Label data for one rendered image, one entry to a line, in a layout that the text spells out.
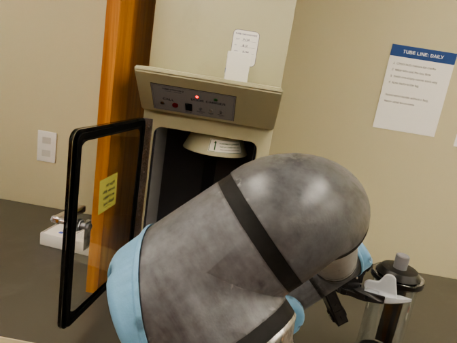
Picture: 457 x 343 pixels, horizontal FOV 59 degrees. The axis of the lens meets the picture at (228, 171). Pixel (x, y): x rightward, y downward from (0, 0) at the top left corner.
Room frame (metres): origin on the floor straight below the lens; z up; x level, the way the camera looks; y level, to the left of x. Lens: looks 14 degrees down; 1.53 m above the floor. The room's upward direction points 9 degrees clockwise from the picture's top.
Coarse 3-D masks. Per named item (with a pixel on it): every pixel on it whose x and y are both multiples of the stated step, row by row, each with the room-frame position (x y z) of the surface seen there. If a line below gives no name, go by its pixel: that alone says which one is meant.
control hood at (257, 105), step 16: (144, 80) 0.90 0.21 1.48; (160, 80) 0.89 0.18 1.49; (176, 80) 0.88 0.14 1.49; (192, 80) 0.88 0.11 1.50; (208, 80) 0.87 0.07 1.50; (224, 80) 0.87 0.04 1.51; (144, 96) 0.93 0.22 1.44; (240, 96) 0.89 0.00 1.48; (256, 96) 0.88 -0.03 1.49; (272, 96) 0.88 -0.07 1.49; (176, 112) 0.96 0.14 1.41; (240, 112) 0.93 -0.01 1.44; (256, 112) 0.92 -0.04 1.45; (272, 112) 0.91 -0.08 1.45; (272, 128) 0.95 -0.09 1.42
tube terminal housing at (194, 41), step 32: (160, 0) 0.99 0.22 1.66; (192, 0) 0.99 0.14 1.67; (224, 0) 0.99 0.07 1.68; (256, 0) 0.98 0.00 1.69; (288, 0) 0.98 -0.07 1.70; (160, 32) 0.99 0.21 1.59; (192, 32) 0.99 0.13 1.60; (224, 32) 0.99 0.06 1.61; (288, 32) 0.98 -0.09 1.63; (160, 64) 0.99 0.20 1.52; (192, 64) 0.99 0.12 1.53; (224, 64) 0.99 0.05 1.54; (256, 64) 0.98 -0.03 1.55; (192, 128) 0.99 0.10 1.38; (224, 128) 0.99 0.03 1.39; (256, 128) 0.98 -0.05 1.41
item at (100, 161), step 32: (96, 160) 0.76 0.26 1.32; (128, 160) 0.90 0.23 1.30; (96, 192) 0.77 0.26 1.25; (128, 192) 0.92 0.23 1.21; (64, 224) 0.68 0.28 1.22; (96, 224) 0.78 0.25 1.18; (128, 224) 0.94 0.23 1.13; (64, 256) 0.68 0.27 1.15; (96, 256) 0.79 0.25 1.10; (96, 288) 0.80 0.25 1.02
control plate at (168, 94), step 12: (156, 84) 0.90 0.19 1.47; (156, 96) 0.93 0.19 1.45; (168, 96) 0.92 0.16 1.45; (180, 96) 0.92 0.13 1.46; (192, 96) 0.91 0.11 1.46; (204, 96) 0.90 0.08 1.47; (216, 96) 0.90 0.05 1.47; (228, 96) 0.89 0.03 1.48; (156, 108) 0.96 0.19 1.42; (168, 108) 0.95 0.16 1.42; (180, 108) 0.95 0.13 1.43; (192, 108) 0.94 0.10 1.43; (204, 108) 0.93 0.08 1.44; (216, 108) 0.93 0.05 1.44; (228, 108) 0.92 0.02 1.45
